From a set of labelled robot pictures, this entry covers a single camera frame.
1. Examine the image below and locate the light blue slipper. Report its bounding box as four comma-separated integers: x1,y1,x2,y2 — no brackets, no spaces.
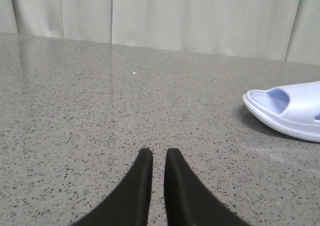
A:
243,81,320,143

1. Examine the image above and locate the grey-green background curtain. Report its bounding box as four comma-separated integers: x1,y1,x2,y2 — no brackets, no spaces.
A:
0,0,320,65

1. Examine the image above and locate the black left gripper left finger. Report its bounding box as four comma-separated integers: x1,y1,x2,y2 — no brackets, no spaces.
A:
74,148,153,226

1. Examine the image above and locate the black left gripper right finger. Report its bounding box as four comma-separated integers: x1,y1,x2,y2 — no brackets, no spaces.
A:
164,148,248,226

